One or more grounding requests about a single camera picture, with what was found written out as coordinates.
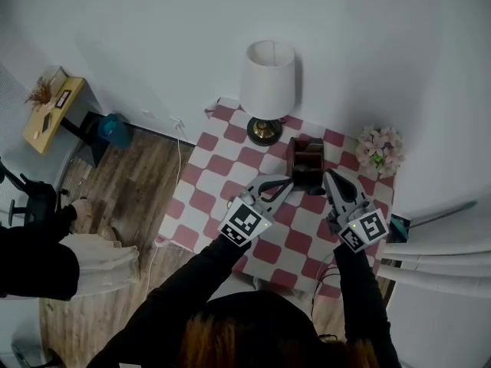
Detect person's left forearm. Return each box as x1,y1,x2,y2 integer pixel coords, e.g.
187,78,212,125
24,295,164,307
147,232,252,310

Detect brown wooden organizer box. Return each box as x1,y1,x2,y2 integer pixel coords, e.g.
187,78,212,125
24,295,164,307
286,136,326,187

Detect black office chair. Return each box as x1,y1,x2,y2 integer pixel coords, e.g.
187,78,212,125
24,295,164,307
0,159,70,228

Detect pale rectangular box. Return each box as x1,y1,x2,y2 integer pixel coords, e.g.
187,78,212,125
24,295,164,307
41,66,69,87

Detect white table lamp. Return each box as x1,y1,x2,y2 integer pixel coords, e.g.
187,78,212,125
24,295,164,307
239,39,296,147

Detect thin black cable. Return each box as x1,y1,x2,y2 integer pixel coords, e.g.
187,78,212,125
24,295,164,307
310,264,342,340

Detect person's black top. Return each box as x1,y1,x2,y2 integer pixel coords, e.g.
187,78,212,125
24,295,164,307
86,289,404,368

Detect white curtains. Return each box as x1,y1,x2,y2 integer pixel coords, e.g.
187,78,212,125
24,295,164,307
377,215,491,302

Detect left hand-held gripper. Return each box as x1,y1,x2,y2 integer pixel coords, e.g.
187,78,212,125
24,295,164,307
217,173,295,248

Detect black desk sign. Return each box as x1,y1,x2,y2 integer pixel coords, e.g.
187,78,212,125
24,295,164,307
55,89,73,110

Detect teal trash bin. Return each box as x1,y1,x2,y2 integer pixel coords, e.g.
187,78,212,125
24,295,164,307
97,113,133,149

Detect pink flower bouquet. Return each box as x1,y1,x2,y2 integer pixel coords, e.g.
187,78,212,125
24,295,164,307
354,124,406,179

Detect person's right forearm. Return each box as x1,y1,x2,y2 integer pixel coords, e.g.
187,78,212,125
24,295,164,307
332,243,392,348

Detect teal box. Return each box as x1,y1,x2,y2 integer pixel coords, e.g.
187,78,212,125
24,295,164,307
389,212,411,243

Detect dried brown plant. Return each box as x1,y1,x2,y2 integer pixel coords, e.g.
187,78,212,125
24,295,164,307
25,75,53,110

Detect yellow wooden side desk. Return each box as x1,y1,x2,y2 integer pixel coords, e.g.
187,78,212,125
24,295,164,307
21,77,108,168

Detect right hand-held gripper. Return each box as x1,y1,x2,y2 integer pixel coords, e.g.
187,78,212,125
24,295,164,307
323,169,390,254

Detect pink checkered tablecloth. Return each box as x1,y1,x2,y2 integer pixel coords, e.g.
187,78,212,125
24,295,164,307
153,97,396,298

